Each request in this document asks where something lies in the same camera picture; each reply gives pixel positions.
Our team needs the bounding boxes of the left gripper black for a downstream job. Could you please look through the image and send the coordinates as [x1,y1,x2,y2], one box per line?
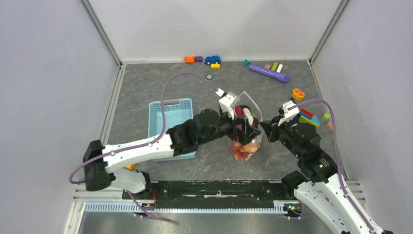
[198,108,260,146]

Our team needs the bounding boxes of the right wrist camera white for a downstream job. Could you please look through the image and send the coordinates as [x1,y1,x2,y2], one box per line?
[278,100,300,126]

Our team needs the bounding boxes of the teal block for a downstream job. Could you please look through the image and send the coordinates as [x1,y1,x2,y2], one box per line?
[243,59,251,67]

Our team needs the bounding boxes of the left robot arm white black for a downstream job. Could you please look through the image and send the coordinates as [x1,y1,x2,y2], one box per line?
[83,109,261,199]

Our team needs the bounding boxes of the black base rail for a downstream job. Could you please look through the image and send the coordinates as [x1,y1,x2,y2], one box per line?
[122,180,296,209]

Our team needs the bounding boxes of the orange peach toy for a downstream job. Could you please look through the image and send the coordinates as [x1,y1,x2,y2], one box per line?
[243,142,261,154]

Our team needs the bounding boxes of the white slotted cable duct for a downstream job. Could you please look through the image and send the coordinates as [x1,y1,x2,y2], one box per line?
[84,201,285,214]

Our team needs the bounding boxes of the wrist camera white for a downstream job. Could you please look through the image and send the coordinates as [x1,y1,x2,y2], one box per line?
[278,100,300,126]
[215,88,239,120]

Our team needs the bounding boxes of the green lego block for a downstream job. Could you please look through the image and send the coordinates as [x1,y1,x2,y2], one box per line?
[270,62,279,71]

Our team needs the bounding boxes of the white block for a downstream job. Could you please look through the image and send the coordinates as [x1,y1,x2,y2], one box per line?
[275,63,283,73]

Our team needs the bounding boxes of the blue toy car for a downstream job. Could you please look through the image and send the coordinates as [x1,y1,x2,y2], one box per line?
[204,55,221,65]

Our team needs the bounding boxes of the clear polka dot zip bag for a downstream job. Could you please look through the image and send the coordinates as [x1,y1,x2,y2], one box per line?
[230,91,263,161]

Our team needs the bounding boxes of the white garlic toy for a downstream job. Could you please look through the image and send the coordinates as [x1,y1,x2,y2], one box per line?
[243,108,254,126]

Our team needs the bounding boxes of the multicolour duplo stack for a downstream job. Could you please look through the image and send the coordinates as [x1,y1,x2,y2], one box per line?
[299,108,320,129]

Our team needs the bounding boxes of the small green cube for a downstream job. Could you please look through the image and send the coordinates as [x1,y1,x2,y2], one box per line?
[322,113,331,121]

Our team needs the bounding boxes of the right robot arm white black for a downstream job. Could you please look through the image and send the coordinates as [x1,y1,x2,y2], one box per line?
[260,117,389,234]

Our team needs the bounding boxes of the light blue plastic basket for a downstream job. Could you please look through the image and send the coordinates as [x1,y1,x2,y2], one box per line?
[148,98,197,162]

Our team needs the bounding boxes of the yellow wedge block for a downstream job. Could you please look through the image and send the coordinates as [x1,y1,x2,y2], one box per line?
[125,164,135,170]

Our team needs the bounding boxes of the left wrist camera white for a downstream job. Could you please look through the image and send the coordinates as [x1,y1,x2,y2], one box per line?
[215,88,239,120]

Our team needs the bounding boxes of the tan wooden cube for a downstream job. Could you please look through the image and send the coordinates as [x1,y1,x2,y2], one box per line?
[325,122,334,131]

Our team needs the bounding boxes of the purple toy flashlight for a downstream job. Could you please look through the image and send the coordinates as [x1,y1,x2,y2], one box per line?
[248,64,291,83]

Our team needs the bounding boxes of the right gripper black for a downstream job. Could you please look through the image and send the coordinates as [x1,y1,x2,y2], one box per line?
[259,114,303,159]

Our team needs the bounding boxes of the orange block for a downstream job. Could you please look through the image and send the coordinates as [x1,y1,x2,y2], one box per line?
[184,56,196,63]

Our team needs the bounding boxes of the yellow butterfly duplo block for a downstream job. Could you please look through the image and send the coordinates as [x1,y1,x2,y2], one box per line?
[292,88,305,101]

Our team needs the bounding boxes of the dark red apple toy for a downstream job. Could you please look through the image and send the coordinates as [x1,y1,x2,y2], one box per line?
[252,117,260,128]

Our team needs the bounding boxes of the magenta fruit toy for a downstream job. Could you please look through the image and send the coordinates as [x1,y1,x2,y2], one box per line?
[234,105,245,118]

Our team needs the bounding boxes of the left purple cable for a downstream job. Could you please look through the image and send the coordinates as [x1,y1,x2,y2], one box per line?
[69,72,223,185]

